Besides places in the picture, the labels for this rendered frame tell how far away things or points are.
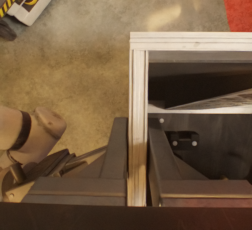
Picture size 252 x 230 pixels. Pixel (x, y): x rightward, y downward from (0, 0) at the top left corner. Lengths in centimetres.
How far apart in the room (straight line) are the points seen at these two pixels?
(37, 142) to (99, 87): 71
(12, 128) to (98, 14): 89
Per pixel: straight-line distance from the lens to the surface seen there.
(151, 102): 90
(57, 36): 118
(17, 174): 32
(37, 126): 42
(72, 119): 114
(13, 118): 41
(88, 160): 31
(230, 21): 126
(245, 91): 31
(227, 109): 102
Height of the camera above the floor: 106
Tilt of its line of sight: 84 degrees down
